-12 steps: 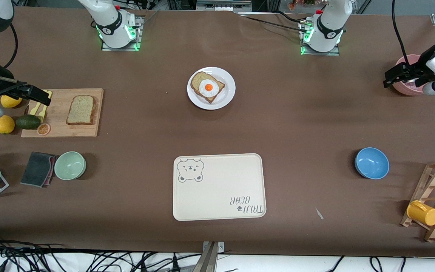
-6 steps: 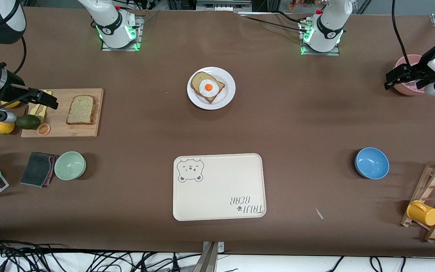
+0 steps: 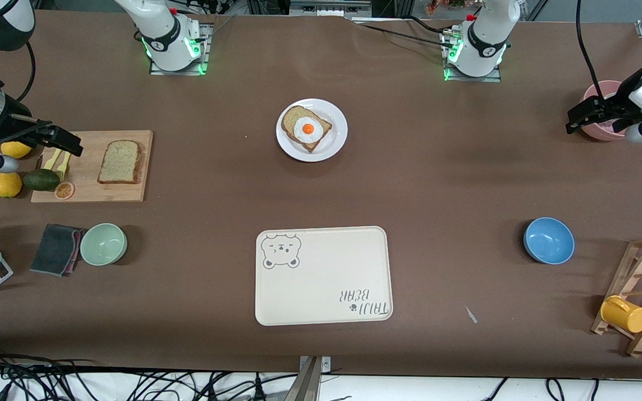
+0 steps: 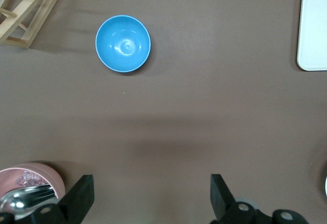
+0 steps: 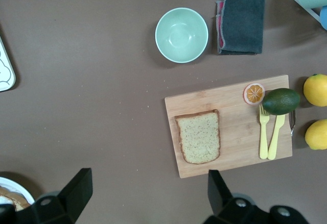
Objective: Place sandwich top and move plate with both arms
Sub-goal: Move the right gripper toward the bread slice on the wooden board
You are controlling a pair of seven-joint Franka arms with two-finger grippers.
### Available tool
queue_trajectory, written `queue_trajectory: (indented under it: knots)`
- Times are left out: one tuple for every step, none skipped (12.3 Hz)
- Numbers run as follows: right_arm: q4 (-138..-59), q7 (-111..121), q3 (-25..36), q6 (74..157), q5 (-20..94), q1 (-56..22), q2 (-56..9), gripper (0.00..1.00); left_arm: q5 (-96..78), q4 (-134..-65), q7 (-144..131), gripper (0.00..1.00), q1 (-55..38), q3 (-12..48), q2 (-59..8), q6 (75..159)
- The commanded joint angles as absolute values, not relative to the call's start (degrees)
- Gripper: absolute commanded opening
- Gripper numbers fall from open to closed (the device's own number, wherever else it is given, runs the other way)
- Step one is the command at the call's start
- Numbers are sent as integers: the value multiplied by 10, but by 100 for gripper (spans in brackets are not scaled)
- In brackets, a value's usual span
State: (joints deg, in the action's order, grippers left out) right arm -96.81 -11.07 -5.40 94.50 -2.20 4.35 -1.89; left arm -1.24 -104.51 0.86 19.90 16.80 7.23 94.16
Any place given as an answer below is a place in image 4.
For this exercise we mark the metal spoon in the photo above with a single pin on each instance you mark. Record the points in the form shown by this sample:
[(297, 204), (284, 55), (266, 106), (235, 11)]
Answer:
[(23, 201)]

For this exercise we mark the wooden mug rack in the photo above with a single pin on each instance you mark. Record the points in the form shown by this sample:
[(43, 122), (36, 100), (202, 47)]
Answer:
[(38, 17)]

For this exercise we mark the beige bear-print tray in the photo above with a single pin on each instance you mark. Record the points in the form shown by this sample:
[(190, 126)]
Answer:
[(314, 30)]

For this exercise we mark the blue bowl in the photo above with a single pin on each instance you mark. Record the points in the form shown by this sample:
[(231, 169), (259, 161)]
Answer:
[(122, 45)]

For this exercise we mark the clear crystal pieces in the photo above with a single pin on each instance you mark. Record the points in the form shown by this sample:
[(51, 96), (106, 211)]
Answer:
[(30, 178)]

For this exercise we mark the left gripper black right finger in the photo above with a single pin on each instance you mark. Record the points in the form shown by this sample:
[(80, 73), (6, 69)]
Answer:
[(224, 208)]

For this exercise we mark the pink bowl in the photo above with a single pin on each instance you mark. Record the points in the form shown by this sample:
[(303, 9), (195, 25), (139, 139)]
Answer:
[(56, 180)]

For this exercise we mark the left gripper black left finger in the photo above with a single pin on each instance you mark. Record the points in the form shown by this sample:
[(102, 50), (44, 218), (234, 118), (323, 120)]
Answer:
[(79, 201)]

